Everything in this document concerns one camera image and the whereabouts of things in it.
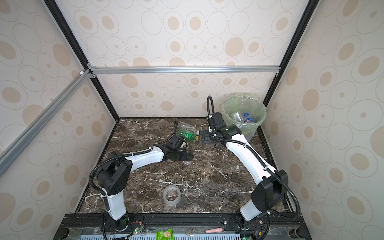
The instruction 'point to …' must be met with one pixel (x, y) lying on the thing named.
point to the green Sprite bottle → (188, 135)
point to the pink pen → (219, 230)
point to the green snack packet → (165, 235)
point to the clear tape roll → (172, 187)
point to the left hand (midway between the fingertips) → (191, 154)
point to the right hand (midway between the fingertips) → (209, 135)
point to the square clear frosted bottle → (236, 117)
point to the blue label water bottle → (247, 119)
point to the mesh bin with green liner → (246, 111)
